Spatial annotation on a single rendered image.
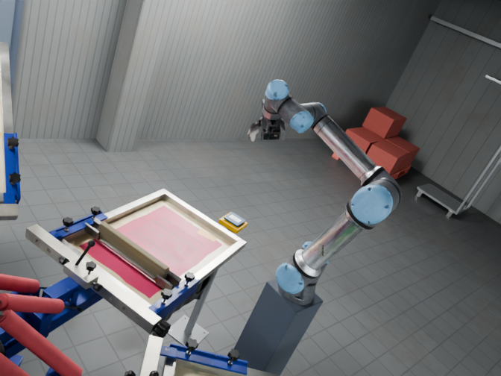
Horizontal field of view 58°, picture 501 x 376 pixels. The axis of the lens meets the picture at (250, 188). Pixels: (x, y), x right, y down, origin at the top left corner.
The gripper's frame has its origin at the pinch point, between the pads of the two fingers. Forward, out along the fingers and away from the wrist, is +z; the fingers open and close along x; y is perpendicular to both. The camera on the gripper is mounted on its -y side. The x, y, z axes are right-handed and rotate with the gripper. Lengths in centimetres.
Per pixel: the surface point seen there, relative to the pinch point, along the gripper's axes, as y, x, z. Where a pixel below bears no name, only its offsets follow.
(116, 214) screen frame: 11, -69, 54
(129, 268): 42, -60, 40
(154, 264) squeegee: 43, -48, 32
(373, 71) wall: -387, 270, 442
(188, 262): 37, -35, 54
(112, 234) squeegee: 28, -67, 35
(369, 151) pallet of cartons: -225, 228, 428
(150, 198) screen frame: -4, -55, 71
